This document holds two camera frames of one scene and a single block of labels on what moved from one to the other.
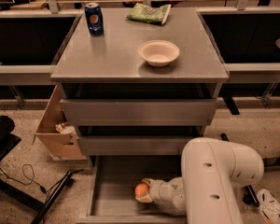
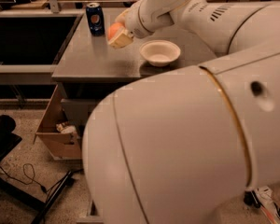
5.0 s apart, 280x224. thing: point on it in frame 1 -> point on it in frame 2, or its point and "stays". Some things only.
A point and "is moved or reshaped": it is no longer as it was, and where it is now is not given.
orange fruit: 141,189 is moved or reshaped
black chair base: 3,139 stays
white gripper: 160,190 -> 136,21
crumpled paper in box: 65,129 stays
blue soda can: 94,19 stays
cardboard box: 60,146 stays
